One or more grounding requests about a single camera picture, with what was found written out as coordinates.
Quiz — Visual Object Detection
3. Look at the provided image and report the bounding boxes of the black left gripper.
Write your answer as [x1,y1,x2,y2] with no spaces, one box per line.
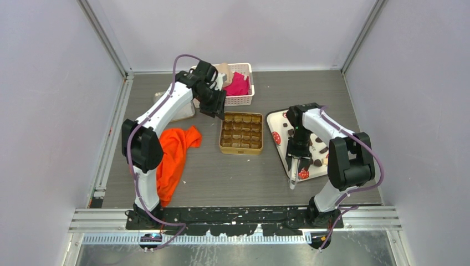
[196,86,227,120]

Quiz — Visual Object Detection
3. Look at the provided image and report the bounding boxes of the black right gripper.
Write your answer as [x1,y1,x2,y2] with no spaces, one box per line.
[286,126,311,171]

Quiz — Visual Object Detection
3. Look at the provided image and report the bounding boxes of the metal tongs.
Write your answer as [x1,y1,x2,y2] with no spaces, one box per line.
[289,156,299,190]

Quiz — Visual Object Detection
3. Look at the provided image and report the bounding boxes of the gold chocolate tray box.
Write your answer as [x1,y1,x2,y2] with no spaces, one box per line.
[219,112,264,156]

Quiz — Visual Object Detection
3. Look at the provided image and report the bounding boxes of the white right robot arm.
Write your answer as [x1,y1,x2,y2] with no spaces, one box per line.
[285,103,375,228]

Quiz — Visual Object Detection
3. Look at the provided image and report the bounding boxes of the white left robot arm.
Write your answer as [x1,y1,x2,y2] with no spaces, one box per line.
[121,60,228,229]

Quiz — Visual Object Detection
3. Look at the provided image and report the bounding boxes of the strawberry pattern tray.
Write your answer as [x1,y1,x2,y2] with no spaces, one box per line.
[266,109,329,182]

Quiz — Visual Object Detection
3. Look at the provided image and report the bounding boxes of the silver box lid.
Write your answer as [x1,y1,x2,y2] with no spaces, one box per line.
[153,92,196,122]

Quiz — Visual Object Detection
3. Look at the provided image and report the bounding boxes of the pink cloth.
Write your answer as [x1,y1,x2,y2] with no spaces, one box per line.
[223,72,251,96]

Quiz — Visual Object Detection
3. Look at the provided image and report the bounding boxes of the beige cloth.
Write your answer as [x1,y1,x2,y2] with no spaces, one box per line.
[216,63,234,88]

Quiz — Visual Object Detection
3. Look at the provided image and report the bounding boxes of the white plastic basket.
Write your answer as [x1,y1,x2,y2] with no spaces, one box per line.
[190,63,255,108]

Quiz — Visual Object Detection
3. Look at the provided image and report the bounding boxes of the orange cloth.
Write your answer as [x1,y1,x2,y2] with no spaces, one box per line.
[156,126,202,208]

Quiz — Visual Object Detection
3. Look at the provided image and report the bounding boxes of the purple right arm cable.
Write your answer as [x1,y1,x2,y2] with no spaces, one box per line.
[319,105,386,250]

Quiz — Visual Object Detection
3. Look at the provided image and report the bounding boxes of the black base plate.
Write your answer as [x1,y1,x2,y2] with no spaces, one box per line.
[126,205,344,238]

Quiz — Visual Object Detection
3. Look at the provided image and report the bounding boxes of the white slotted cable duct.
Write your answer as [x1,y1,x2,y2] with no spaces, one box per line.
[82,232,311,245]

